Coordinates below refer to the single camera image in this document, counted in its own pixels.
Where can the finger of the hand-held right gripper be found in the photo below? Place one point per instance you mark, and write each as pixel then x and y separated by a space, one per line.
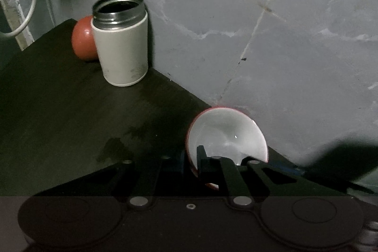
pixel 288 168

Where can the white steel thermos cup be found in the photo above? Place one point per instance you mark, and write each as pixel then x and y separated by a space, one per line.
pixel 122 48

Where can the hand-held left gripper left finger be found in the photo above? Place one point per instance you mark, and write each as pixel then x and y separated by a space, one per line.
pixel 180 169

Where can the small white red-rimmed bowl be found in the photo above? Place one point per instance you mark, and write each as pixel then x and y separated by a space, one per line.
pixel 227 134

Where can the red tomato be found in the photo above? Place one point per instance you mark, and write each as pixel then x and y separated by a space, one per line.
pixel 82 39

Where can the worn door frame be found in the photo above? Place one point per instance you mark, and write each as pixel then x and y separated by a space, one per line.
pixel 11 4

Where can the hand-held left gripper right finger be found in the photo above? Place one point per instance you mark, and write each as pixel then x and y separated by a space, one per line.
pixel 202 166

